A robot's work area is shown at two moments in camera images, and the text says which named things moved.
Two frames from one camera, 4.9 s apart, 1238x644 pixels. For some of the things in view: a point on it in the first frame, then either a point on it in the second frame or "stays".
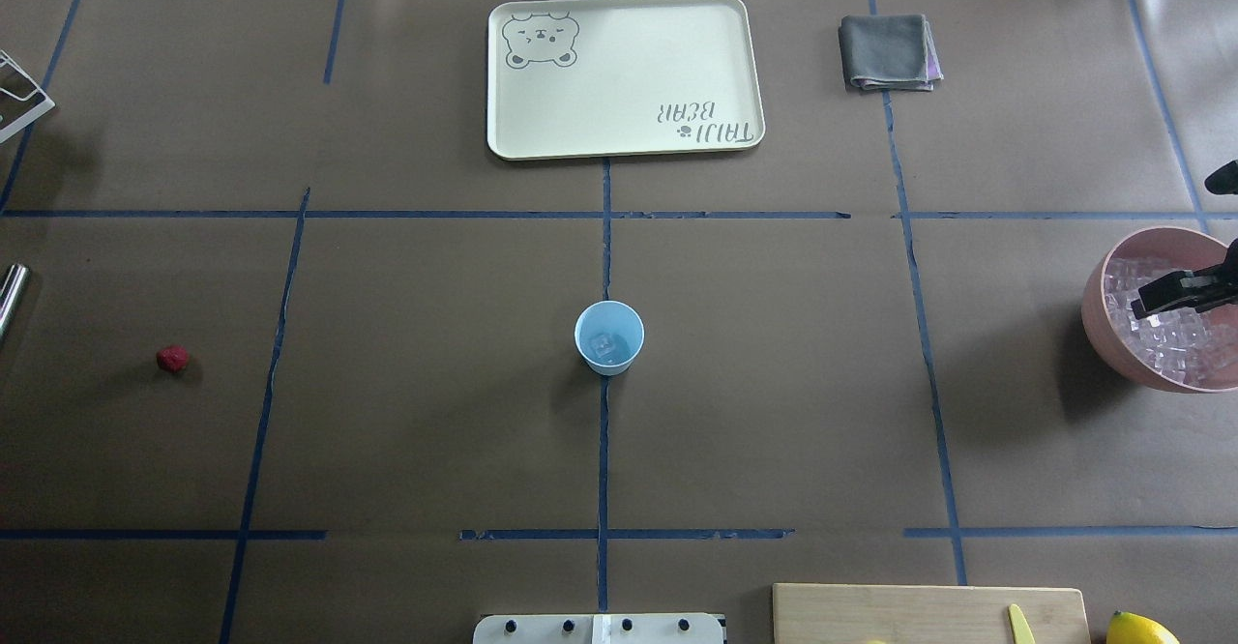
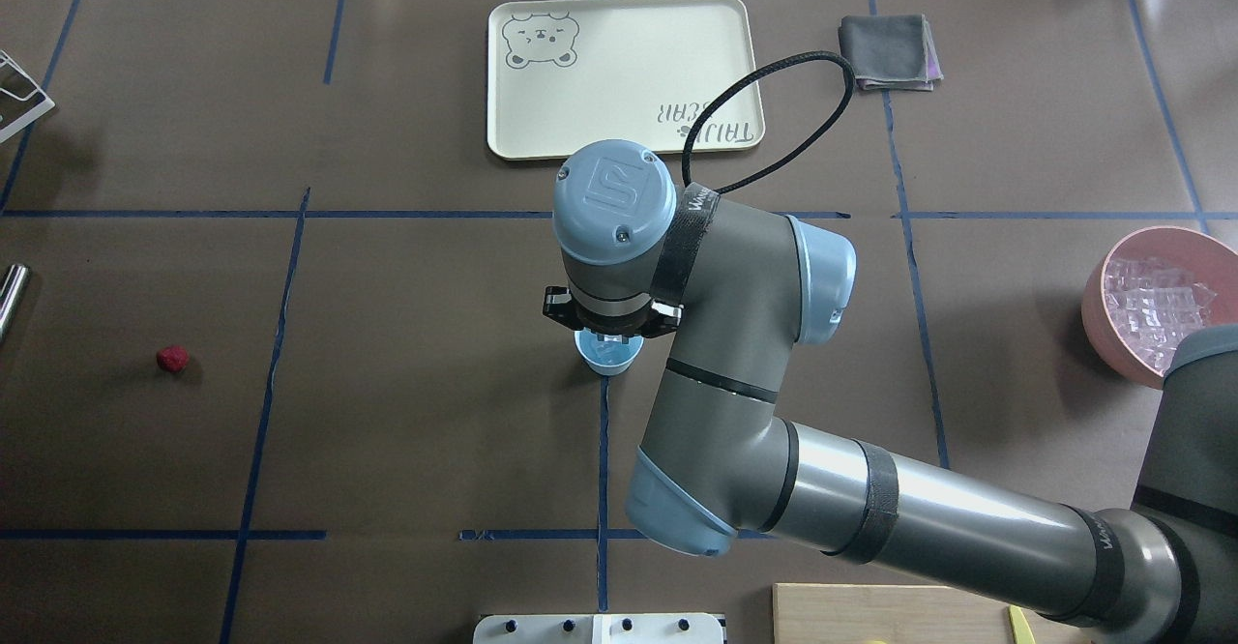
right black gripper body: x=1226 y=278 to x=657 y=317
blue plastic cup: x=609 y=336 stays
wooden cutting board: x=845 y=613 stays
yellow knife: x=1022 y=631 stays
